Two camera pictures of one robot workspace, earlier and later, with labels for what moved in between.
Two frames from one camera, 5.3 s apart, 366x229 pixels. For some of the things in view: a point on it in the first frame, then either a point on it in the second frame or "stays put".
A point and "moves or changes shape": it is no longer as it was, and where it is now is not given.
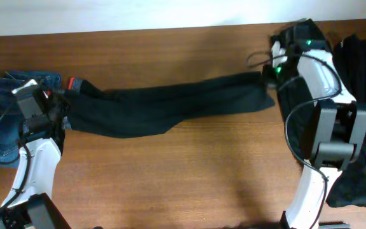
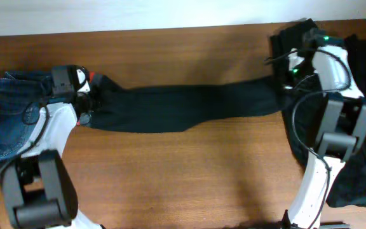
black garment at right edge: x=361 y=63 stays put
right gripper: x=271 y=78 -> x=288 y=81
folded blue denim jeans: x=0 y=121 stays put
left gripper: x=57 y=104 -> x=86 y=104
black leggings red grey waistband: x=153 y=111 moves or changes shape
